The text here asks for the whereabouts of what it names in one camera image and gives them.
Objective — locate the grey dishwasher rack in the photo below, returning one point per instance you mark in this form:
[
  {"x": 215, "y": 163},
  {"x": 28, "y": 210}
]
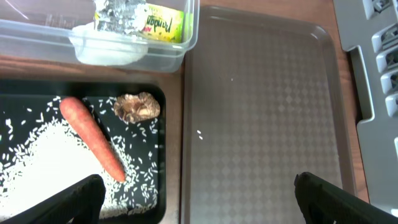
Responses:
[{"x": 368, "y": 32}]

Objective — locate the white napkin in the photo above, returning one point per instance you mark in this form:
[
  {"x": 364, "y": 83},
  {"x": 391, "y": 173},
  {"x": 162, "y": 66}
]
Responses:
[{"x": 94, "y": 47}]

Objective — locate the white rice pile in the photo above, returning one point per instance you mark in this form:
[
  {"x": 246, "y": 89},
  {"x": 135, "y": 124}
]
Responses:
[{"x": 41, "y": 154}]

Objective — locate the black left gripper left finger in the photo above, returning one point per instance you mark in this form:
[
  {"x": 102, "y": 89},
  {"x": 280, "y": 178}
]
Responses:
[{"x": 79, "y": 203}]

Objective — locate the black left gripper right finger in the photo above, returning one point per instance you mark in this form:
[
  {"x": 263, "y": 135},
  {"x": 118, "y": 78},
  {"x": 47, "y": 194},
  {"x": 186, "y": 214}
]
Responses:
[{"x": 322, "y": 202}]

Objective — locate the orange carrot piece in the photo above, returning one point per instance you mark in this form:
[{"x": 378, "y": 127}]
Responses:
[{"x": 81, "y": 120}]

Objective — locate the brown food scrap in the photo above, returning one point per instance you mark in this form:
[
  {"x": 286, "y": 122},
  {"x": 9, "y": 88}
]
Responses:
[{"x": 136, "y": 108}]

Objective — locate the clear plastic bin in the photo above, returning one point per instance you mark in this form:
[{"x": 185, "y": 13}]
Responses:
[{"x": 40, "y": 29}]

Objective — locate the yellow snack wrapper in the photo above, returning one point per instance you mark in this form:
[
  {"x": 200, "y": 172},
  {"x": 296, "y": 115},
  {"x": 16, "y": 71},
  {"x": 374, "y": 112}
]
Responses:
[{"x": 163, "y": 24}]

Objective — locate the aluminium foil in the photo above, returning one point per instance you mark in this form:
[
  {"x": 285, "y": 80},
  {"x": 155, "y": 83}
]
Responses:
[{"x": 121, "y": 16}]

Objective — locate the black tray bin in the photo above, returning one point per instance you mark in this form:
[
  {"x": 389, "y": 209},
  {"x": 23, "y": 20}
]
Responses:
[{"x": 84, "y": 89}]

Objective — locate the brown serving tray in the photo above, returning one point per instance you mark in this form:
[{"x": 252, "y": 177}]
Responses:
[{"x": 263, "y": 103}]

